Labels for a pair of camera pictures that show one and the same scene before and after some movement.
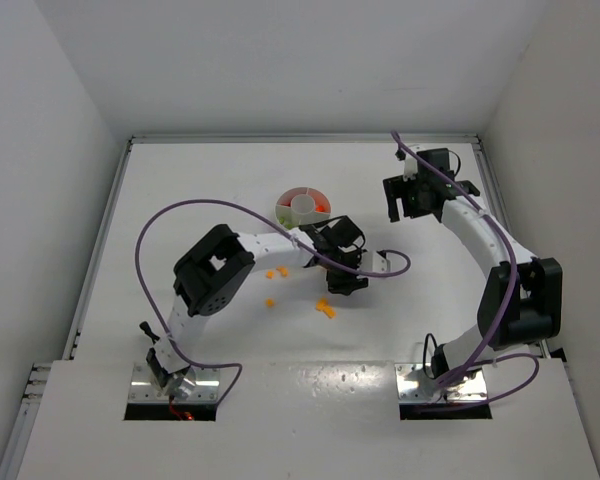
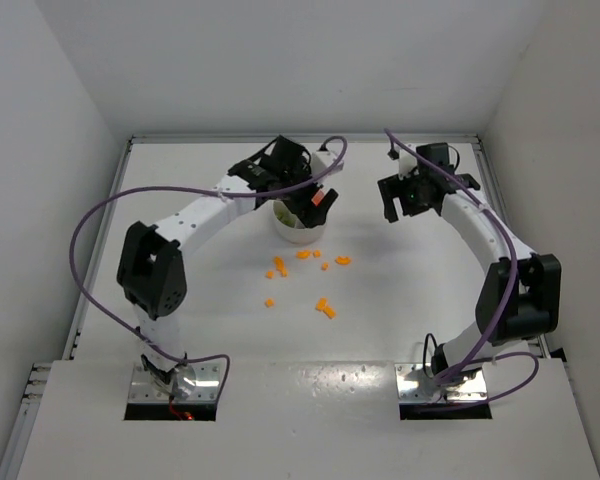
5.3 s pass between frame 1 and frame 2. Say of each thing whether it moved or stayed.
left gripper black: moved
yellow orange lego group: stayed
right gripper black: stayed
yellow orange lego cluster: stayed
